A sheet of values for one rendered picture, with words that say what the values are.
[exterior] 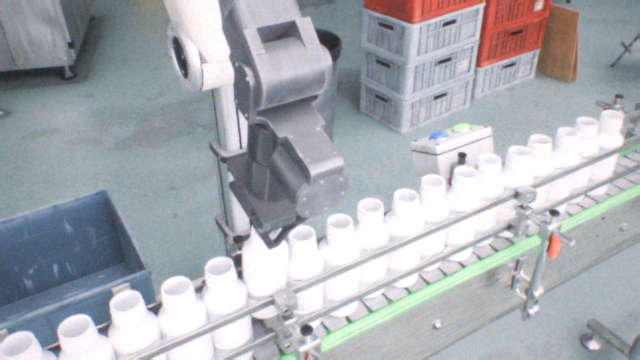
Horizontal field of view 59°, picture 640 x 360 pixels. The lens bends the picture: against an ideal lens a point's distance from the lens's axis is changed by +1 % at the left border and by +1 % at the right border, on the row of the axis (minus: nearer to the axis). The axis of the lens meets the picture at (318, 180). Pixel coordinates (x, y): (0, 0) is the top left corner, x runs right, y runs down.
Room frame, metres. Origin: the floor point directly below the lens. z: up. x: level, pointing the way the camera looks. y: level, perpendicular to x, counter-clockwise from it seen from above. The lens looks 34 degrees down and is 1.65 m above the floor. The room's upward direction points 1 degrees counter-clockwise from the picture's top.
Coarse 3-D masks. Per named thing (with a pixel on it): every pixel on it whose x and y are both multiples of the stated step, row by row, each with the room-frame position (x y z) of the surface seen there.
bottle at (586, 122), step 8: (584, 120) 0.91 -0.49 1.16; (592, 120) 0.90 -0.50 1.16; (576, 128) 0.89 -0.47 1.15; (584, 128) 0.88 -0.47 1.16; (592, 128) 0.87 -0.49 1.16; (584, 136) 0.87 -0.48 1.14; (592, 136) 0.87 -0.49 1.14; (584, 144) 0.87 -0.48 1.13; (592, 144) 0.87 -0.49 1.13; (584, 152) 0.86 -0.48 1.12; (592, 152) 0.86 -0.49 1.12; (584, 160) 0.86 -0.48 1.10; (584, 168) 0.86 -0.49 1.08; (576, 176) 0.86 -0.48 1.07; (584, 176) 0.86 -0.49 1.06; (576, 184) 0.86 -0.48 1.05; (584, 184) 0.87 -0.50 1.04; (576, 192) 0.86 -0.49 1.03; (576, 200) 0.86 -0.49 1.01
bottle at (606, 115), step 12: (600, 120) 0.92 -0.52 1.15; (612, 120) 0.90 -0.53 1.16; (600, 132) 0.91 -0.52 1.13; (612, 132) 0.90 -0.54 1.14; (600, 144) 0.89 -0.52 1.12; (612, 144) 0.89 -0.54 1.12; (612, 156) 0.89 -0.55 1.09; (600, 168) 0.89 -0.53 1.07; (612, 168) 0.89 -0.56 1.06; (588, 180) 0.89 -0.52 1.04; (600, 180) 0.89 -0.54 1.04; (600, 192) 0.89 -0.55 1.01
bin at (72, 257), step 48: (96, 192) 1.01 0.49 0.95; (0, 240) 0.91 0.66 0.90; (48, 240) 0.95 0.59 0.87; (96, 240) 0.99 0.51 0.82; (0, 288) 0.89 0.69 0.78; (48, 288) 0.93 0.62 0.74; (96, 288) 0.71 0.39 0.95; (144, 288) 0.75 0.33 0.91; (0, 336) 0.63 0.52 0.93; (48, 336) 0.66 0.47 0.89
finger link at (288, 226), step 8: (240, 192) 0.51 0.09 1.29; (240, 200) 0.52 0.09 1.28; (248, 208) 0.50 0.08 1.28; (256, 216) 0.49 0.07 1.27; (296, 216) 0.50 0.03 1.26; (256, 224) 0.48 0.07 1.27; (280, 224) 0.49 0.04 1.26; (288, 224) 0.50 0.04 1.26; (296, 224) 0.51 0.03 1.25; (256, 232) 0.48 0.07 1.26; (264, 232) 0.48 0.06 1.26; (280, 232) 0.52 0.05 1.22; (288, 232) 0.52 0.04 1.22; (264, 240) 0.50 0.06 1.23; (272, 240) 0.52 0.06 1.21; (280, 240) 0.52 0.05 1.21; (272, 248) 0.52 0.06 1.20
